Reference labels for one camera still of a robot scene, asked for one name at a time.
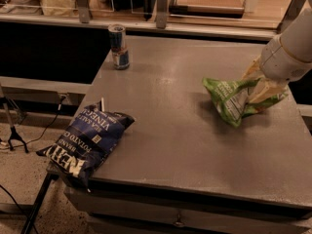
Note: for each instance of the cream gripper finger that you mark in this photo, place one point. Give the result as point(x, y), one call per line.
point(253, 72)
point(266, 88)

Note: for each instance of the green rice chip bag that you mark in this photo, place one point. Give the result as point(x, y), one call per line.
point(231, 99)

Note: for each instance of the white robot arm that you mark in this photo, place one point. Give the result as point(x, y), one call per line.
point(286, 58)

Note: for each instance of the blue potato chip bag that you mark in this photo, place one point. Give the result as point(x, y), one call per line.
point(87, 141)

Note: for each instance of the brown pegboard tray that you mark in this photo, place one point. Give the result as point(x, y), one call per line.
point(207, 8)

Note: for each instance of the blue silver energy drink can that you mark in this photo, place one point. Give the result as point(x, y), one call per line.
point(119, 50)

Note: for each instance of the black table leg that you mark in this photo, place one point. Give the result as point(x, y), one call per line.
point(30, 222)

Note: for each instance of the black tripod stand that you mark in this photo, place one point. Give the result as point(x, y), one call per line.
point(14, 135)

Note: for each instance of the grey angled bracket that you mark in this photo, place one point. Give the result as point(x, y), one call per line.
point(291, 14)

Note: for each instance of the grey metal bracket post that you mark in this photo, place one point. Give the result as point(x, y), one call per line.
point(161, 14)
point(83, 11)

